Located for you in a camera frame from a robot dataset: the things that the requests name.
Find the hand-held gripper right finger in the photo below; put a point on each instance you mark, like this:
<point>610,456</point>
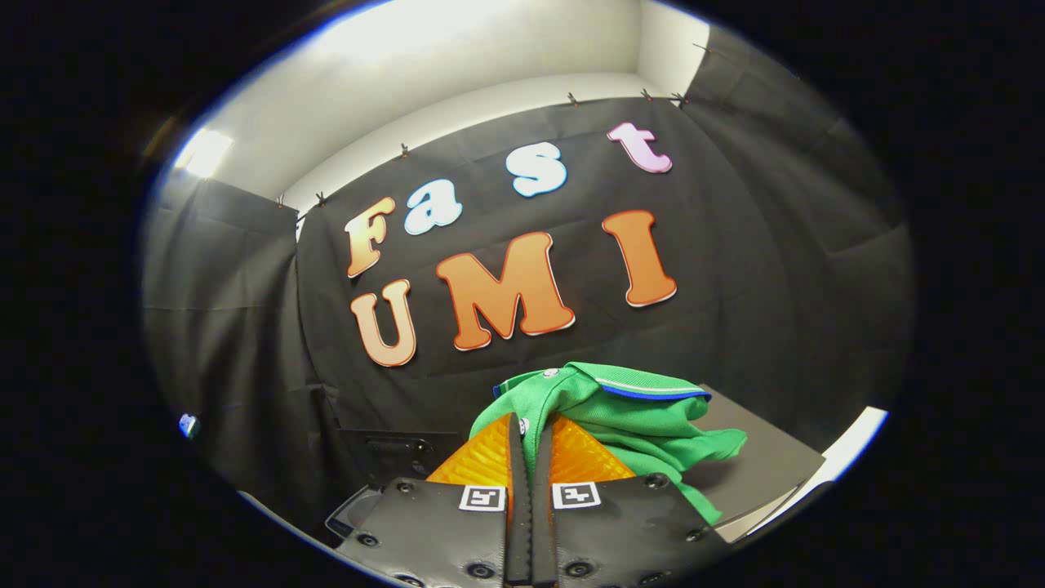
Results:
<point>544,539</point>

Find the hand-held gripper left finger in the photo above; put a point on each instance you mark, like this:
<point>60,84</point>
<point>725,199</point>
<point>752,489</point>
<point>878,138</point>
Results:
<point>519,539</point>

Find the green polo shirt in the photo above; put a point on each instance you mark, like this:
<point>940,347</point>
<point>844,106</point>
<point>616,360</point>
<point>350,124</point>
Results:
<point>637,416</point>

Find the grey table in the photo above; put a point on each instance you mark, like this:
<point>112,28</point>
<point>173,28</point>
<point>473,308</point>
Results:
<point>767,457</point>

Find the white panel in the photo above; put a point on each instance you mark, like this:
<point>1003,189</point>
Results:
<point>857,441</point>

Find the ceiling light panel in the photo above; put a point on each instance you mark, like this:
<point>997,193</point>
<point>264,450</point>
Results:
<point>204,153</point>

